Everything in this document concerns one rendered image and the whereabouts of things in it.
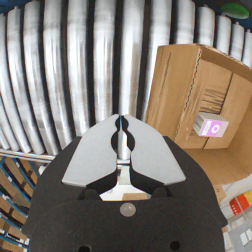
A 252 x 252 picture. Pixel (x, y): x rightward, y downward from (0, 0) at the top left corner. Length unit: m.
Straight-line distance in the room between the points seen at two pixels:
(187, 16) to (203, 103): 0.24
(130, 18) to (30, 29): 0.24
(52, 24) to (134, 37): 0.19
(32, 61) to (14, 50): 0.08
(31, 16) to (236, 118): 0.69
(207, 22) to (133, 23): 0.19
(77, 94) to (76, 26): 0.16
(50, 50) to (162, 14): 0.27
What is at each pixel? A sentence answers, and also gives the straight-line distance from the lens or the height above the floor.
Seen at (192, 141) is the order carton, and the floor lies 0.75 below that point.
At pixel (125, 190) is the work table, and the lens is 0.61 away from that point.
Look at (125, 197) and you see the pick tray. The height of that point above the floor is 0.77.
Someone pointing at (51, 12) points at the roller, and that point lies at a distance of 0.36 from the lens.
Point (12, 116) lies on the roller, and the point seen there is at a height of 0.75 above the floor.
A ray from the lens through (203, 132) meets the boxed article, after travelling 0.39.
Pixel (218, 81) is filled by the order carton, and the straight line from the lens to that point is 0.41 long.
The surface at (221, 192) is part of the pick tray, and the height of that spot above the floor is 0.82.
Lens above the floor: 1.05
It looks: 58 degrees down
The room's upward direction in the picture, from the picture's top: 175 degrees clockwise
